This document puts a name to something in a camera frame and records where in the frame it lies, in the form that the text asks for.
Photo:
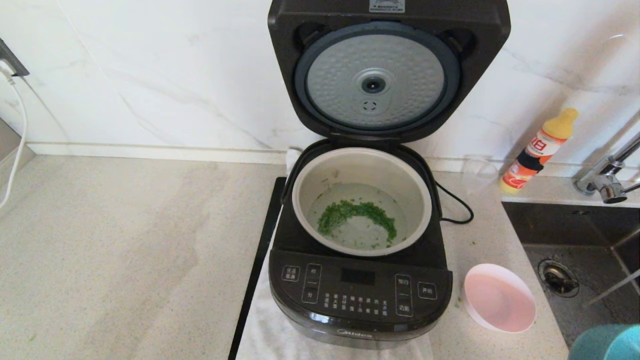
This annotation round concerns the chopped green vegetables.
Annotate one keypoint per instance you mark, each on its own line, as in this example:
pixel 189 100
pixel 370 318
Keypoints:
pixel 340 212

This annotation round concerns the black rice cooker lid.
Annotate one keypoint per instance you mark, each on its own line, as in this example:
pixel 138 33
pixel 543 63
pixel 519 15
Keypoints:
pixel 450 35

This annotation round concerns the white round bowl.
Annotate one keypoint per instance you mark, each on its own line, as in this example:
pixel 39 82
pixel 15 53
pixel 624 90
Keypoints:
pixel 500 300

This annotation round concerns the teal round bin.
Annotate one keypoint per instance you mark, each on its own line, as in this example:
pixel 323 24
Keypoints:
pixel 610 345

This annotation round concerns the grey rice cooker inner pot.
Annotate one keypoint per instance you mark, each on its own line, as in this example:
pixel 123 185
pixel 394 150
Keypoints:
pixel 310 200

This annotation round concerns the black Midea rice cooker body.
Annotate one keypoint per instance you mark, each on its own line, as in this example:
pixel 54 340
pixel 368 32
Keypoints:
pixel 360 300

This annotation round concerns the black flat strip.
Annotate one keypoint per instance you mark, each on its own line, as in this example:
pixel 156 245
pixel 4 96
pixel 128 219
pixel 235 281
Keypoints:
pixel 263 250

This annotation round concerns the clear plastic measuring cup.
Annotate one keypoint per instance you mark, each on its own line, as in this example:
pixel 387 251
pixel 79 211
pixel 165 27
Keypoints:
pixel 477 175

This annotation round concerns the white cloth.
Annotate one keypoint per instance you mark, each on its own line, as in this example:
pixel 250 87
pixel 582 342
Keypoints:
pixel 265 335

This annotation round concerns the orange yellow detergent bottle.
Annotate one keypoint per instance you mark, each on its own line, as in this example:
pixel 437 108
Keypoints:
pixel 535 152

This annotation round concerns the metal sink drain strainer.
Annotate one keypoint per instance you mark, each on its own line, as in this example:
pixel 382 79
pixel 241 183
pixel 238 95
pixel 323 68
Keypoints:
pixel 557 279

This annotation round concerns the chrome faucet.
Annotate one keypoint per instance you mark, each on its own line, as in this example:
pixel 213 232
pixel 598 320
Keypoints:
pixel 607 182

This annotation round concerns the grey wall socket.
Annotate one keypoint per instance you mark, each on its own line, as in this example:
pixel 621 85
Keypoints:
pixel 12 62

